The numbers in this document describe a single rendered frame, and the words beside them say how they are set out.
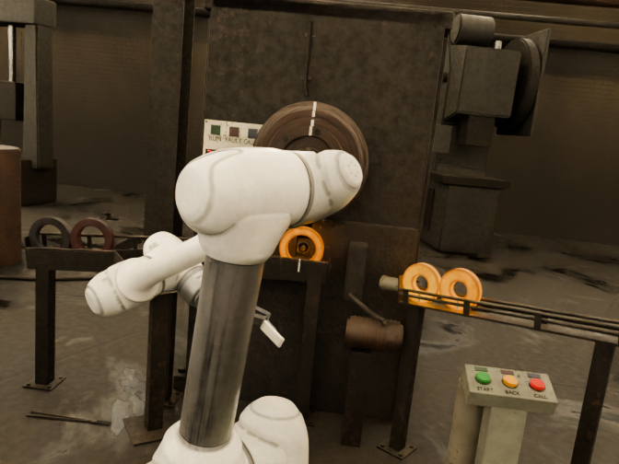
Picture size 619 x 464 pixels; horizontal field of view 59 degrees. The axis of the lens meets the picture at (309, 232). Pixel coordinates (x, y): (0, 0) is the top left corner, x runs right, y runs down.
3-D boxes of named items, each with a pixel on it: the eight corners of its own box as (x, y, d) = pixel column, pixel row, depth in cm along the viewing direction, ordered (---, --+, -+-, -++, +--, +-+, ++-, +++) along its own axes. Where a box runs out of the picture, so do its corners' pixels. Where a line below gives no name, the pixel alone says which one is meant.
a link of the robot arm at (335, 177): (302, 171, 111) (249, 170, 102) (366, 133, 98) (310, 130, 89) (319, 233, 109) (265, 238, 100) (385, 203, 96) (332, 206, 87)
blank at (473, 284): (443, 265, 206) (439, 266, 203) (484, 271, 196) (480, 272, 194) (441, 306, 208) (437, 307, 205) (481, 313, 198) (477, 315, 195)
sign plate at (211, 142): (203, 161, 237) (205, 119, 234) (262, 168, 236) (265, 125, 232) (202, 161, 235) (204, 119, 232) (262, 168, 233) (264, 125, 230)
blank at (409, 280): (406, 260, 216) (402, 261, 213) (443, 265, 206) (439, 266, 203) (405, 298, 218) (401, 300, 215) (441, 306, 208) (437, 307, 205)
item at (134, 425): (108, 422, 222) (113, 249, 209) (172, 411, 236) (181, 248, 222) (118, 449, 205) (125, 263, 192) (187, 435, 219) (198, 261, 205)
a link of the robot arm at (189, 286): (209, 261, 139) (224, 276, 137) (200, 284, 144) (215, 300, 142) (181, 272, 132) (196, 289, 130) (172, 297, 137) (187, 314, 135)
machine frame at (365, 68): (212, 334, 324) (233, 22, 291) (395, 357, 317) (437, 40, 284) (170, 391, 252) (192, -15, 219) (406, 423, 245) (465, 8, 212)
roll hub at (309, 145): (270, 193, 218) (275, 122, 213) (340, 201, 216) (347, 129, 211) (267, 195, 213) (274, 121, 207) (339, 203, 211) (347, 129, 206)
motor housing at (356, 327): (333, 429, 234) (347, 309, 224) (385, 435, 232) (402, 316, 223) (332, 446, 221) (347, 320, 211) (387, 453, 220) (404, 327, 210)
